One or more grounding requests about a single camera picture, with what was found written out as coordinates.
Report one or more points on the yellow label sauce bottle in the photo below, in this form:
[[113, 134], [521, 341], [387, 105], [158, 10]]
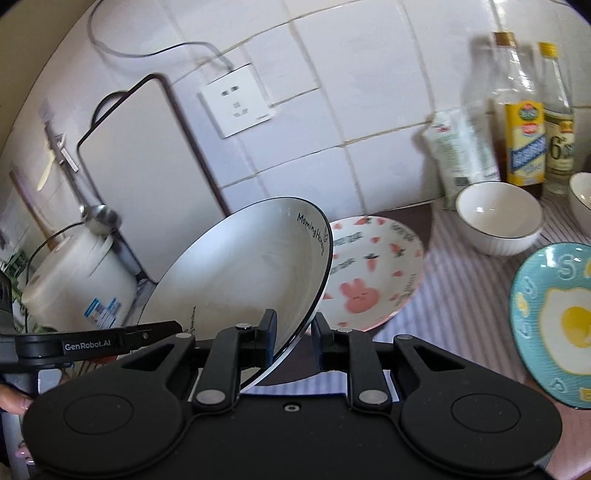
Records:
[[524, 138]]

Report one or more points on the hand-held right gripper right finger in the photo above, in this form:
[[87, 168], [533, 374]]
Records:
[[319, 344]]

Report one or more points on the white ribbed bowl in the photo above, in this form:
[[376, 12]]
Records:
[[498, 217], [582, 198]]

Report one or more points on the white cutting board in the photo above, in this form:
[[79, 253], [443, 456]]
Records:
[[147, 175]]

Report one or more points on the blue egg print plate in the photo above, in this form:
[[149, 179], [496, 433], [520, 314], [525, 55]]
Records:
[[545, 323]]

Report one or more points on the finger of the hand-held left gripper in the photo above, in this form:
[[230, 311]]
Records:
[[147, 334]]

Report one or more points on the white wall socket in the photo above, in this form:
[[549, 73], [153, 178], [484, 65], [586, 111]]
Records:
[[235, 101]]

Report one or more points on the pink rabbit print bowl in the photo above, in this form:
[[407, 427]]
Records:
[[369, 277]]

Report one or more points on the person's left hand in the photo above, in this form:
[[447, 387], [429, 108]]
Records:
[[14, 401]]

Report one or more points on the clear bottle with pale label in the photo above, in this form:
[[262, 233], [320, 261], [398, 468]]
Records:
[[558, 138]]

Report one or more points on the striped table cloth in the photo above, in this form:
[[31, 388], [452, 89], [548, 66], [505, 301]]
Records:
[[461, 286]]

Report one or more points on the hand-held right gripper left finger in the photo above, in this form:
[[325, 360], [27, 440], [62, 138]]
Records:
[[270, 339]]

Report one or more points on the metal ladle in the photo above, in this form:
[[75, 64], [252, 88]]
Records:
[[101, 219]]

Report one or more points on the white plate with black rim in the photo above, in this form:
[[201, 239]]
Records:
[[240, 277]]

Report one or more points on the white rice cooker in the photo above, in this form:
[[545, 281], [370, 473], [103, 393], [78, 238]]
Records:
[[78, 277]]

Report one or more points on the white seasoning bag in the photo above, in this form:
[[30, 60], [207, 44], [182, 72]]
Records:
[[457, 152]]

